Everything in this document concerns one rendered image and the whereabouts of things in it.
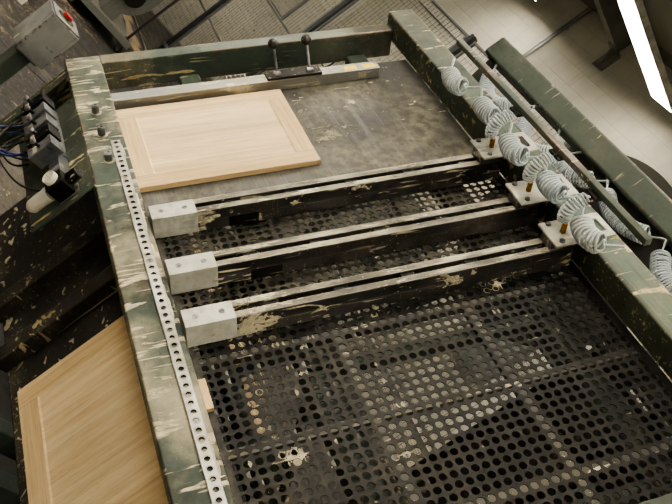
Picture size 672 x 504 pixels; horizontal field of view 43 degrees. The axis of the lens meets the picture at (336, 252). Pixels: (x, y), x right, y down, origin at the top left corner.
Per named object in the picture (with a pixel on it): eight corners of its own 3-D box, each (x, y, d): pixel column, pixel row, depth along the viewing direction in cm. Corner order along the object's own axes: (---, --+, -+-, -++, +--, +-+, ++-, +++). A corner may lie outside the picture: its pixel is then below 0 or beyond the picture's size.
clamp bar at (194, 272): (164, 274, 223) (157, 203, 207) (553, 201, 258) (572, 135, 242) (172, 300, 216) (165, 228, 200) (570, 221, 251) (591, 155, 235)
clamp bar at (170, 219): (148, 221, 239) (141, 151, 223) (516, 159, 274) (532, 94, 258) (155, 243, 232) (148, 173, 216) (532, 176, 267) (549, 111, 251)
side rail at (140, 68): (102, 82, 305) (99, 54, 298) (384, 48, 337) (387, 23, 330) (105, 90, 301) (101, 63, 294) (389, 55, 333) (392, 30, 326)
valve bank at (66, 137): (-14, 112, 271) (43, 67, 268) (19, 140, 281) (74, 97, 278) (-5, 206, 236) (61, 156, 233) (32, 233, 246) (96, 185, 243)
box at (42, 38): (9, 30, 282) (51, -3, 279) (35, 55, 290) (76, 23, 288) (12, 47, 273) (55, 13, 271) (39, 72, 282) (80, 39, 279)
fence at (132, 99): (111, 103, 284) (110, 93, 281) (373, 70, 312) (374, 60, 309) (114, 111, 280) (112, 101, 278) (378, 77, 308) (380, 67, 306)
